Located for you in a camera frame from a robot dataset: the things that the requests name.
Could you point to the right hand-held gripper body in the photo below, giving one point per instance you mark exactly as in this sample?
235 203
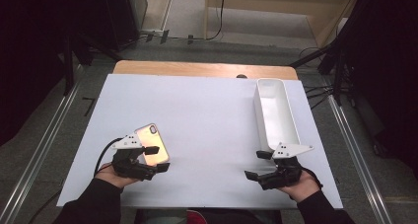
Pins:
286 174

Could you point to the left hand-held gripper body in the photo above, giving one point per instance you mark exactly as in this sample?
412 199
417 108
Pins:
129 163

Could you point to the smartphone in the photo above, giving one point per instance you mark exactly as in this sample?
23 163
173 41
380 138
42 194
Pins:
150 136

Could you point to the white plastic bin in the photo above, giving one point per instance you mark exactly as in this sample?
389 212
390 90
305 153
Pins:
276 118

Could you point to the person's right hand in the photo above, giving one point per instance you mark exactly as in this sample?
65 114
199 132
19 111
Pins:
304 187

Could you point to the person's left hand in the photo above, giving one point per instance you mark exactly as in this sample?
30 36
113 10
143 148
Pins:
110 177

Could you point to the white table cover sheet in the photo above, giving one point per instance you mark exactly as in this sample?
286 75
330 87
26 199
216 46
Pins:
203 125

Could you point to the red item on lap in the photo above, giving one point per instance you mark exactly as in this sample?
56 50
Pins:
196 217

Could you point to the small dark round knob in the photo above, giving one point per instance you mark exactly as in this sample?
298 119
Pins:
241 76

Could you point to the black stand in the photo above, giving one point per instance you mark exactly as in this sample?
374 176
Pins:
335 66
69 66

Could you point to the dark cabinet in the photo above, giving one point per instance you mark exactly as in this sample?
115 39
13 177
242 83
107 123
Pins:
121 16

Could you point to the black curtain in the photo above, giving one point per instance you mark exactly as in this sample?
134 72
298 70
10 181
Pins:
26 53
391 69

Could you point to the metal floor rail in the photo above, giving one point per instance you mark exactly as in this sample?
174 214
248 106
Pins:
358 158
39 155

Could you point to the small black bracket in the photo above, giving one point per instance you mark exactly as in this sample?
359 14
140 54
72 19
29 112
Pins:
190 39
149 37
164 36

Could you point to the wooden frame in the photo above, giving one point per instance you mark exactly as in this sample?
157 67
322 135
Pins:
322 23

